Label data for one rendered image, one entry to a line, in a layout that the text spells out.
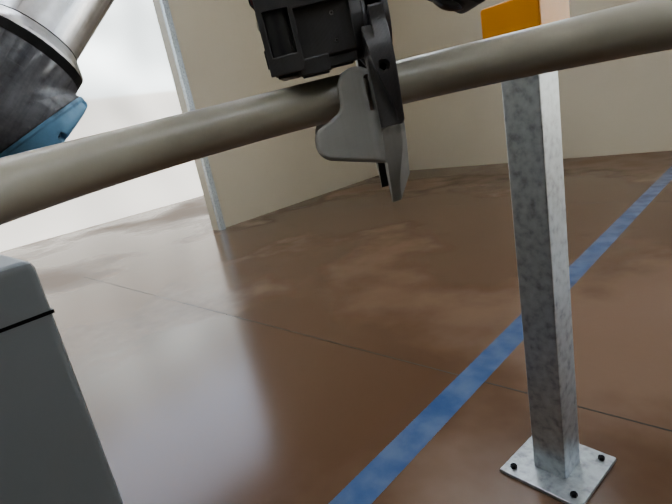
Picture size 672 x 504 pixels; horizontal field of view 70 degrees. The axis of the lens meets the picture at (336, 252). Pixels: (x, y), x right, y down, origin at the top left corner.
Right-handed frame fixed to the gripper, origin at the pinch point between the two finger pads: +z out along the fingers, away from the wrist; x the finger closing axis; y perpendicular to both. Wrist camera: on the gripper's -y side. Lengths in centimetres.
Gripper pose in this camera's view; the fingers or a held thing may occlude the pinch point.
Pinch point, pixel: (397, 174)
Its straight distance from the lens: 37.0
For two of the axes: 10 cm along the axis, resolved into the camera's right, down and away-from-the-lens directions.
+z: 2.2, 9.2, 3.2
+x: 0.4, 3.2, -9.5
